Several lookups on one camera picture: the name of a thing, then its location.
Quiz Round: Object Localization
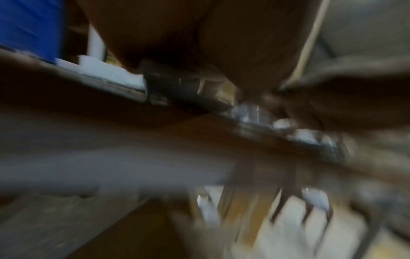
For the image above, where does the person's right hand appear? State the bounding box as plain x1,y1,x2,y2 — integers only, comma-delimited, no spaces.
274,55,410,133

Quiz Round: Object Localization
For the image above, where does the person's left hand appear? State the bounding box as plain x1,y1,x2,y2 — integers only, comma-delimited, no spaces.
76,0,323,98

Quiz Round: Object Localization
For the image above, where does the pile of grey mailer bags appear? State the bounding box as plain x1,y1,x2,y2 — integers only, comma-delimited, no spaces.
55,54,150,93

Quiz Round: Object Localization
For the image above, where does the blue plastic crate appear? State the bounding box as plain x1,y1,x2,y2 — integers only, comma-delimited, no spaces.
0,0,67,62

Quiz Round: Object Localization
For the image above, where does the brown wooden chair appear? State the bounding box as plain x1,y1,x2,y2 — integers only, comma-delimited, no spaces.
269,184,335,241

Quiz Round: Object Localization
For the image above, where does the small cardboard box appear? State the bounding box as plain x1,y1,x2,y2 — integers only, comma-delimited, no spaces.
217,187,280,244

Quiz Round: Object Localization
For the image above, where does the white metal shelf leg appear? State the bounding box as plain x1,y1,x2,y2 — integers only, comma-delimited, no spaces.
86,23,108,62

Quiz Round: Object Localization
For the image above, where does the wooden table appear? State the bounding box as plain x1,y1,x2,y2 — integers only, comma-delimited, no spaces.
0,48,410,259

